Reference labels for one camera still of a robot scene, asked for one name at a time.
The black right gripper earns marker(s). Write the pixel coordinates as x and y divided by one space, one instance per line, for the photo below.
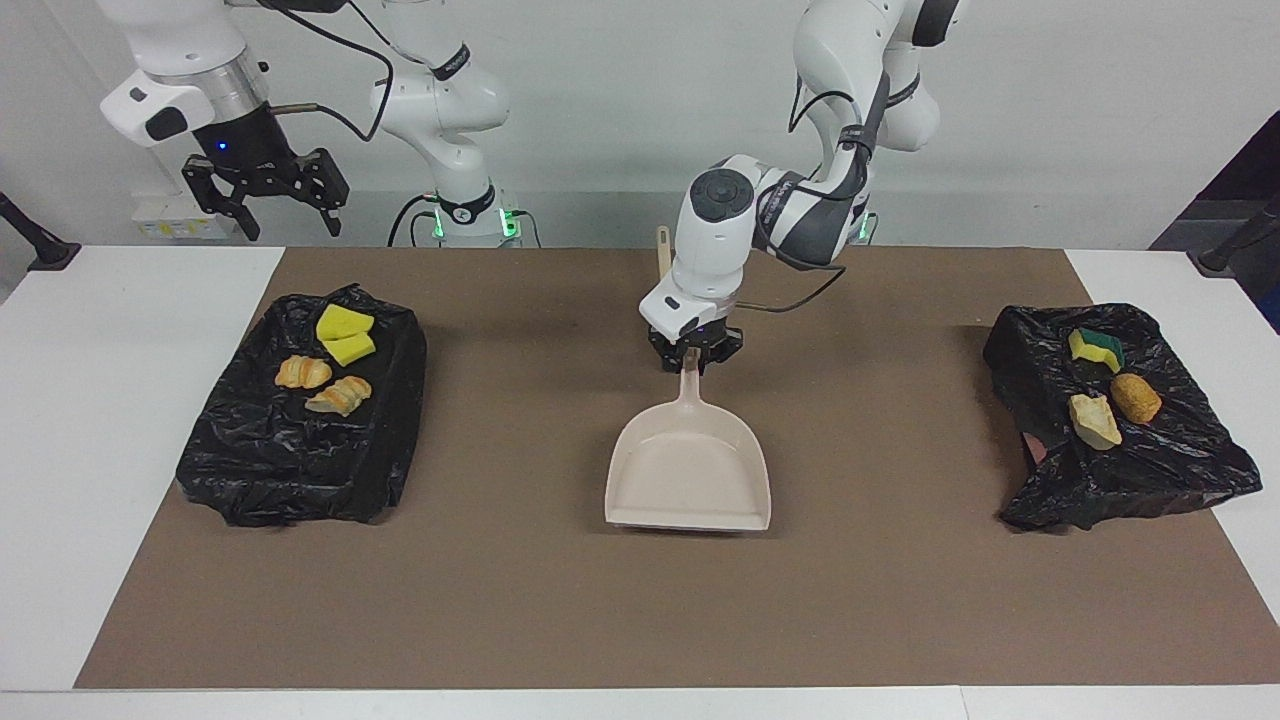
245 145

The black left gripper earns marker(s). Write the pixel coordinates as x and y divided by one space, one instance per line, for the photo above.
700 338

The beige hand brush black bristles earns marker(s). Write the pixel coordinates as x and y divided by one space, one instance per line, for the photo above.
663 255

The beige plastic dustpan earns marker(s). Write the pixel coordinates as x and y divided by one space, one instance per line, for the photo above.
690 470

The orange striped toy croissant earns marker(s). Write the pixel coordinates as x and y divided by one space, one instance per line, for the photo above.
340 396
1095 422
303 372

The notched yellow green sponge piece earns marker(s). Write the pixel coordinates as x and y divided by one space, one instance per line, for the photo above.
1095 348

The brown round textured bread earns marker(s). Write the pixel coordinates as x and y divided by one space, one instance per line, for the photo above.
1137 398

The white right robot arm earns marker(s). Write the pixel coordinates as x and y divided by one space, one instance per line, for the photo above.
440 110

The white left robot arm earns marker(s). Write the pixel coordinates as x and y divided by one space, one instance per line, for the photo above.
715 250

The black trash bag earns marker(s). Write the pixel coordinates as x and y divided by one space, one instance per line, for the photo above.
270 450
1150 470

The red bin box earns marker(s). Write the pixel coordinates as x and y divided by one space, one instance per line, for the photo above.
1035 447

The black stand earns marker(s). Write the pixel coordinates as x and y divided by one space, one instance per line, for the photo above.
1225 258
45 252

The brown table mat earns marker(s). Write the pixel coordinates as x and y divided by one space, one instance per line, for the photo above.
640 620

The white wall socket box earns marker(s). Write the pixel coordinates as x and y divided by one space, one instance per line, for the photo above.
155 225

